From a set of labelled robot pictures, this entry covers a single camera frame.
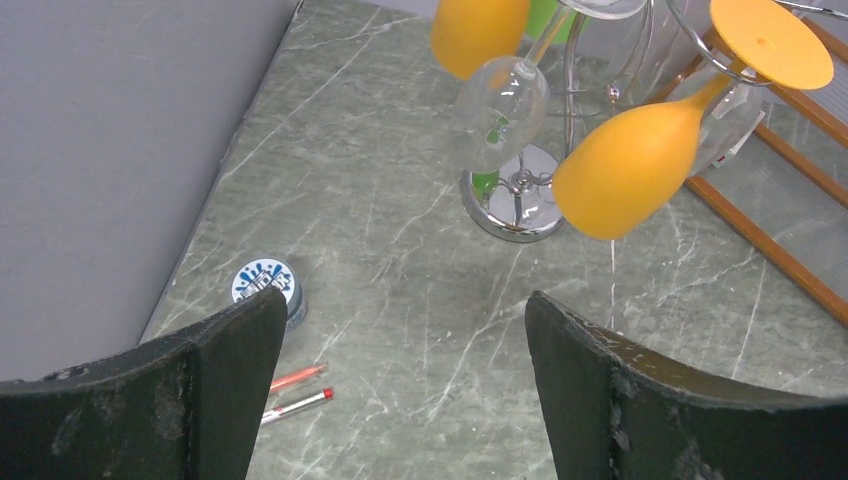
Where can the white pen red cap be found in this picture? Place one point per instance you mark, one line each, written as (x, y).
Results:
(296, 406)

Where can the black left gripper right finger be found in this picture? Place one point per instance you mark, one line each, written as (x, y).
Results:
(614, 409)

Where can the orange wooden shelf rack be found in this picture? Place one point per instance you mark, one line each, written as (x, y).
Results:
(785, 190)

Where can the green plastic goblet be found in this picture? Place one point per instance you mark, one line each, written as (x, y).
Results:
(539, 15)

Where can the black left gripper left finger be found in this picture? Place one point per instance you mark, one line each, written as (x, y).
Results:
(185, 405)

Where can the chrome wine glass rack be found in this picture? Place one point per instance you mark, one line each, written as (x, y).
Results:
(517, 198)

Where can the clear wine glass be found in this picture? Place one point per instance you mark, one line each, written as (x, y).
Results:
(502, 107)
(728, 126)

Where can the orange plastic goblet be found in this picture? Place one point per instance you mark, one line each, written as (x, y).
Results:
(465, 34)
(631, 165)

